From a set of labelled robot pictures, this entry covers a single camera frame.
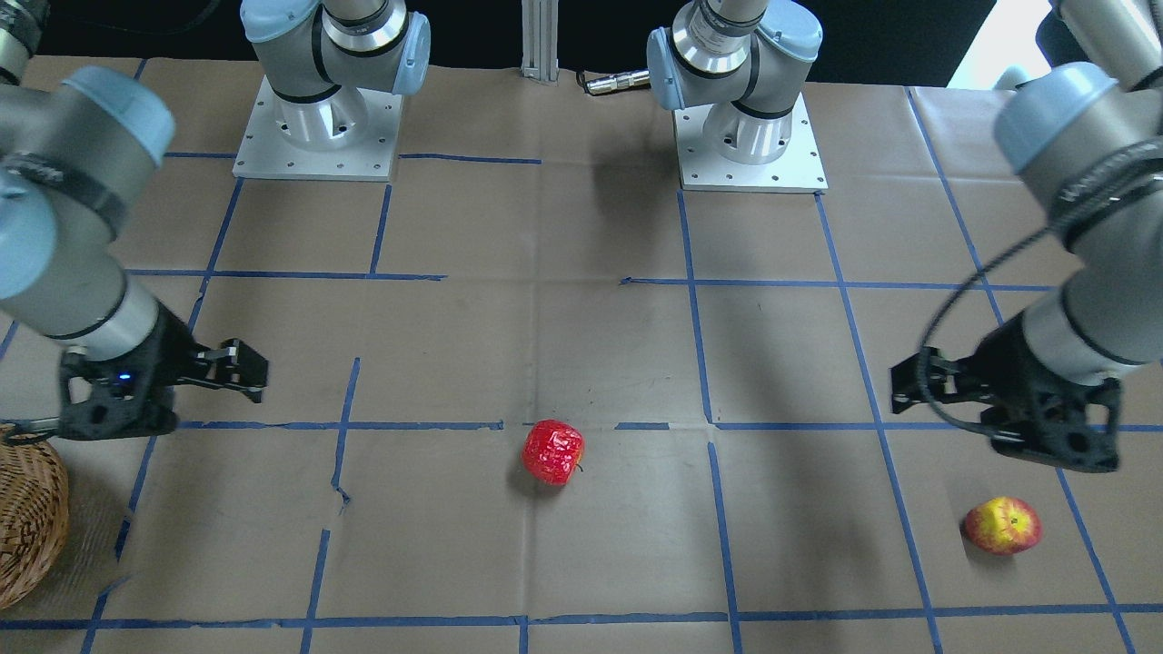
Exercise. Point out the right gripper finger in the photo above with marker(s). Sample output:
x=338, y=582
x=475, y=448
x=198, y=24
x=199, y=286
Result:
x=234, y=365

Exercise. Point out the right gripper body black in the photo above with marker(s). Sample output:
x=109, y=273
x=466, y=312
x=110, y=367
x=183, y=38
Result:
x=166, y=348

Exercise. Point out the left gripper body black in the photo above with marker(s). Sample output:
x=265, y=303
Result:
x=1007, y=359

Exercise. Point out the red yellow apple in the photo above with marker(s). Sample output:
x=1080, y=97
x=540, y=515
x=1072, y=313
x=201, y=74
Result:
x=1003, y=526

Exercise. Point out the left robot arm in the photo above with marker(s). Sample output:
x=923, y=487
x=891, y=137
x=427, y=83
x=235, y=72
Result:
x=1085, y=140

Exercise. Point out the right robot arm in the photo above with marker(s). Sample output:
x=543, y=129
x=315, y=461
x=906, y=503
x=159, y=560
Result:
x=76, y=159

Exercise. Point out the wicker basket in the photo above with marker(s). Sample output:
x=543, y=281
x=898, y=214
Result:
x=34, y=517

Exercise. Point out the brown paper table cover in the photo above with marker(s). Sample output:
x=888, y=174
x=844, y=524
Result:
x=725, y=355

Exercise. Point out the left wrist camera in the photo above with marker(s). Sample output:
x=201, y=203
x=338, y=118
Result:
x=921, y=378

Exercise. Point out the aluminium frame post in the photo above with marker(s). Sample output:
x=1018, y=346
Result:
x=539, y=41

